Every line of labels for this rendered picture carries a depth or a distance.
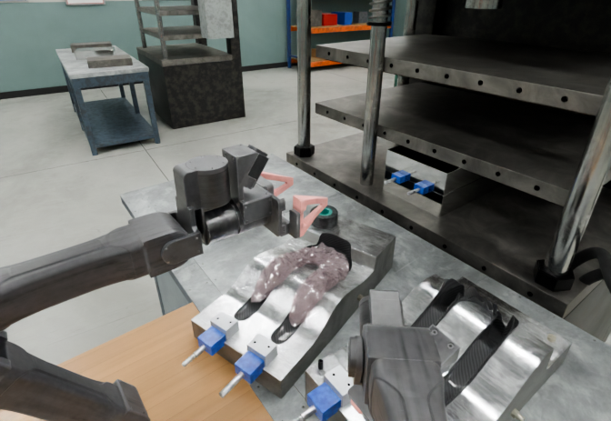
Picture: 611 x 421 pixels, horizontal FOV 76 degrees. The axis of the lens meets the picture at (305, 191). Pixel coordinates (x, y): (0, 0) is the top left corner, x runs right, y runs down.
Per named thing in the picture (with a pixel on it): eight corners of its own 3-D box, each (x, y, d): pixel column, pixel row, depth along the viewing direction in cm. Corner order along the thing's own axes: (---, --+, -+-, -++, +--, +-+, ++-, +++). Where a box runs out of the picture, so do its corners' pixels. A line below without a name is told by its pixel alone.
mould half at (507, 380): (410, 534, 58) (423, 485, 51) (305, 401, 76) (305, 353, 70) (564, 361, 84) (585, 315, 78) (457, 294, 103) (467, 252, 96)
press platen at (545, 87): (602, 117, 92) (609, 96, 90) (315, 56, 170) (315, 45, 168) (690, 78, 131) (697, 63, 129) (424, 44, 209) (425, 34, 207)
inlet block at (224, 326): (193, 381, 77) (189, 362, 74) (176, 367, 79) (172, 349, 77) (240, 338, 86) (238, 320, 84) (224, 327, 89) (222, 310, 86)
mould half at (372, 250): (281, 399, 76) (279, 361, 71) (194, 336, 90) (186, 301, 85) (392, 267, 112) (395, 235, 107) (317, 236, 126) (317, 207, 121)
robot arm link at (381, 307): (344, 313, 54) (348, 263, 46) (406, 315, 54) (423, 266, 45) (344, 404, 46) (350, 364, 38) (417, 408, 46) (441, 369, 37)
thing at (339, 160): (560, 321, 104) (567, 305, 101) (285, 163, 196) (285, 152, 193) (662, 221, 148) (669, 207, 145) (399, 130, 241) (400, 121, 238)
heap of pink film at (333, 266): (303, 332, 84) (302, 305, 80) (243, 297, 93) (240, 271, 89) (361, 269, 102) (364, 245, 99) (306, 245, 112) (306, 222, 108)
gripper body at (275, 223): (253, 175, 66) (213, 186, 62) (288, 197, 59) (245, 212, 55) (255, 208, 69) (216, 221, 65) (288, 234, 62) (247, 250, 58)
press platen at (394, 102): (568, 208, 104) (575, 192, 102) (315, 113, 182) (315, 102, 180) (659, 147, 143) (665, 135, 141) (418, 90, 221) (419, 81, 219)
